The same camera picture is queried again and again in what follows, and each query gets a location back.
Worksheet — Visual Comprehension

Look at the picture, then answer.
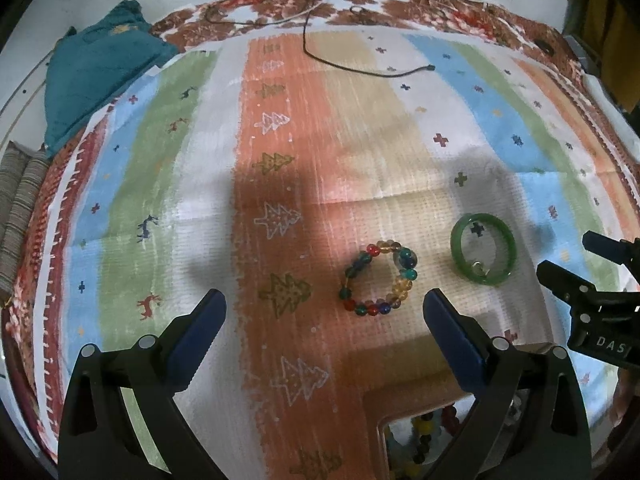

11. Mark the yellow curtain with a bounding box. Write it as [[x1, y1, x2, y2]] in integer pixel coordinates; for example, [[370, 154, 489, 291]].
[[562, 0, 640, 111]]

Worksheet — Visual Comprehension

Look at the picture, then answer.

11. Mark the teal cloth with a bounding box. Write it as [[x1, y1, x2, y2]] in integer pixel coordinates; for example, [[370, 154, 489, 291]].
[[44, 1, 180, 158]]

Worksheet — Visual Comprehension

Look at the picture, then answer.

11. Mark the white cable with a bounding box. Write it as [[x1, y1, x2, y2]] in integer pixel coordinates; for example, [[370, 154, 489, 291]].
[[272, 0, 341, 23]]

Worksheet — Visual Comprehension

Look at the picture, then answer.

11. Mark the light blue yellow bead bracelet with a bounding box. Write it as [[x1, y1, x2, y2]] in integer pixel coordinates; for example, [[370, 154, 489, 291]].
[[387, 412, 441, 480]]

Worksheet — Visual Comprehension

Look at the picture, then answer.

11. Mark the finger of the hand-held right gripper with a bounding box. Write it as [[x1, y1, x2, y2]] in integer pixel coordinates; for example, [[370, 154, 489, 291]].
[[536, 259, 602, 312], [582, 230, 640, 266]]

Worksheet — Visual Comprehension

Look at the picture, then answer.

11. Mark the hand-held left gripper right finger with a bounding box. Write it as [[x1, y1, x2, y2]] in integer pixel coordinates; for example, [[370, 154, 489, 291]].
[[422, 288, 594, 480]]

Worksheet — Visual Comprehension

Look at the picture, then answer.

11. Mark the green jade bangle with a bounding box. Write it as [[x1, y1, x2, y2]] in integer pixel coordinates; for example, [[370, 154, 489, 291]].
[[450, 213, 517, 285]]

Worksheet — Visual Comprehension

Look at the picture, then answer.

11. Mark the multicolour glass bead bracelet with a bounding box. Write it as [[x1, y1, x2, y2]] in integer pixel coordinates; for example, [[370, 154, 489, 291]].
[[339, 241, 420, 317]]

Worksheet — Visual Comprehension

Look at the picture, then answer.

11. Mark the black charging cable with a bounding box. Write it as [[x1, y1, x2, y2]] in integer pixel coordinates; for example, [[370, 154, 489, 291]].
[[302, 0, 435, 79]]

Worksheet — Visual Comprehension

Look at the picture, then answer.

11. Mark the striped patterned cloth mat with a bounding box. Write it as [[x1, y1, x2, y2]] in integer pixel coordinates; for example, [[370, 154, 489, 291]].
[[37, 27, 640, 480]]

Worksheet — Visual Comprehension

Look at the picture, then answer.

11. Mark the metal tin box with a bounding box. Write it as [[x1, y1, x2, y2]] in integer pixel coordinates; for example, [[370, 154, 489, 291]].
[[374, 395, 531, 480]]

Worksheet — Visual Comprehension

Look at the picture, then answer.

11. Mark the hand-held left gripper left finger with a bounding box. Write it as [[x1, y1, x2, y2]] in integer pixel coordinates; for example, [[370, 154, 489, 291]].
[[58, 288, 228, 480]]

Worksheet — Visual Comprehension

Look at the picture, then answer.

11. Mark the brown striped cushion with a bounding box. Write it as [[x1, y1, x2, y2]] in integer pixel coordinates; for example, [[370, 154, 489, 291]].
[[0, 141, 51, 297]]

